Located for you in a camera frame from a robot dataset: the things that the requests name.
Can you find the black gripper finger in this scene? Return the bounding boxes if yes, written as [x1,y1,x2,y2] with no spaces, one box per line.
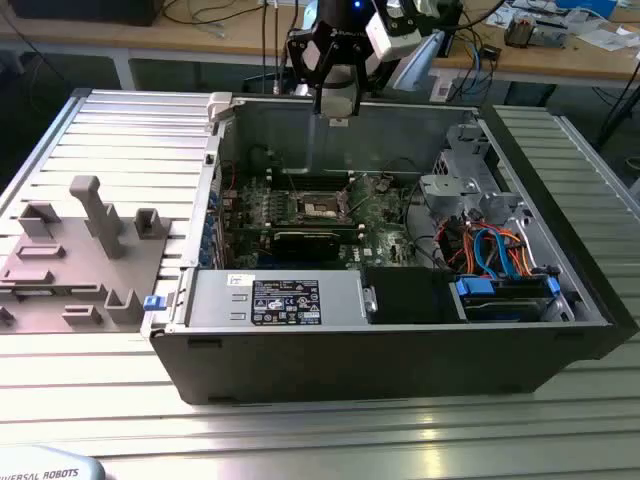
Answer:
[348,42,385,117]
[286,27,335,115]

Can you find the silver Intel CPU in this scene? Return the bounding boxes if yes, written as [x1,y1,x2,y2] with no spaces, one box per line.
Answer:
[318,88,359,124]

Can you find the metal socket cover frame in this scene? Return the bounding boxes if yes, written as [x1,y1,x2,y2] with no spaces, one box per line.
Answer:
[338,173,374,216]

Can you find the black RAM slot white clips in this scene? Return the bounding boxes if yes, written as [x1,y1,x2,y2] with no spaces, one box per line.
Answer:
[267,169,356,177]
[267,179,356,187]

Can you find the CPU socket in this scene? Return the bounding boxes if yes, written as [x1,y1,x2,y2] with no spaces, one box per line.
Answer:
[293,187,354,225]

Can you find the copper black CPU cooler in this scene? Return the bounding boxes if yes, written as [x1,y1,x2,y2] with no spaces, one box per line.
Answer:
[503,13,540,50]

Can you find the black plastic bay cover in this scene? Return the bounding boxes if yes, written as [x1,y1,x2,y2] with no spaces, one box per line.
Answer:
[362,266,455,326]

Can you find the small white device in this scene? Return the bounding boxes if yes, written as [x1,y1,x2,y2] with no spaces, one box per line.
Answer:
[429,69,454,102]

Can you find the tall black box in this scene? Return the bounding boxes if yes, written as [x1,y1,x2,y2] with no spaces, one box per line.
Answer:
[438,19,464,57]

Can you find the grey plastic case latch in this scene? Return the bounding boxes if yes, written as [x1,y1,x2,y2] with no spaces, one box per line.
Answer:
[206,92,236,124]

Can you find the grey metal disk bay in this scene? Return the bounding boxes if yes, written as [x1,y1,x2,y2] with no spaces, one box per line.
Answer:
[418,122,534,229]

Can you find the green motherboard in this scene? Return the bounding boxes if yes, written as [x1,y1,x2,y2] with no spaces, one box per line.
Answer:
[219,172,431,274]

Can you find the black graphics card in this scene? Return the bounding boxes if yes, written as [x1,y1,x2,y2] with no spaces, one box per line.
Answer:
[269,225,341,262]

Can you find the wooden desk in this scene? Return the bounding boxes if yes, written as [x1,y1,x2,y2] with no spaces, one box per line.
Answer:
[429,0,640,84]
[0,0,311,94]

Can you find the grey metal device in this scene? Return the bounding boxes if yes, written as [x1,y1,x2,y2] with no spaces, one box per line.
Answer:
[532,22,571,50]

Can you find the blue cardboard box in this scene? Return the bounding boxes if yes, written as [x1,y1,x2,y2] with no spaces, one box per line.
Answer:
[554,0,619,16]

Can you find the wide black box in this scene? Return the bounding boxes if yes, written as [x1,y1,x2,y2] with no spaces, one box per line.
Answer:
[9,0,161,27]

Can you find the grey power supply unit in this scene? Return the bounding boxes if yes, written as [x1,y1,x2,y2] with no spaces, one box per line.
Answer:
[169,268,377,332]

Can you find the white paper sheet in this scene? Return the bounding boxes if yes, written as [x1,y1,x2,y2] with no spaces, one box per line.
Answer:
[574,24,639,51]

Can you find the black grey PC case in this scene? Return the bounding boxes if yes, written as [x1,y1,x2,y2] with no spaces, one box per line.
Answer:
[141,92,640,406]

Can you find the grey plastic parts rack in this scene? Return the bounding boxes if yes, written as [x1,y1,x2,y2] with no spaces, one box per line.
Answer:
[0,174,174,335]

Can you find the pale blue teach pendant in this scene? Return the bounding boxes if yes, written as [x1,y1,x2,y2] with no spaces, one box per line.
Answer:
[0,446,107,480]

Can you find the black hanging cable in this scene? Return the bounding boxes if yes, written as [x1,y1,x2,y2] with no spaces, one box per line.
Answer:
[272,0,281,96]
[258,0,271,96]

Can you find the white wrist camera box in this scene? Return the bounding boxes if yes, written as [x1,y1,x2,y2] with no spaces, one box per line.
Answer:
[364,0,424,60]

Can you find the thin black wire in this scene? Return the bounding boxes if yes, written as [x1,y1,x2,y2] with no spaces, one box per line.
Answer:
[380,157,427,185]

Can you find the thin red wire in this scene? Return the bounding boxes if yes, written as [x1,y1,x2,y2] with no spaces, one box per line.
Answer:
[222,158,240,197]

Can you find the thick black cable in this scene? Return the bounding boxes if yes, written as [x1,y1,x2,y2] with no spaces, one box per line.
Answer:
[403,189,437,270]

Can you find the blue data wire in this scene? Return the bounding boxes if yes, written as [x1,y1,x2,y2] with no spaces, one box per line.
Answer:
[492,227,524,280]
[471,227,501,279]

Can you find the orange wire bundle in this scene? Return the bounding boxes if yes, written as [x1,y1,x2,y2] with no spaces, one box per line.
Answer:
[433,219,535,279]

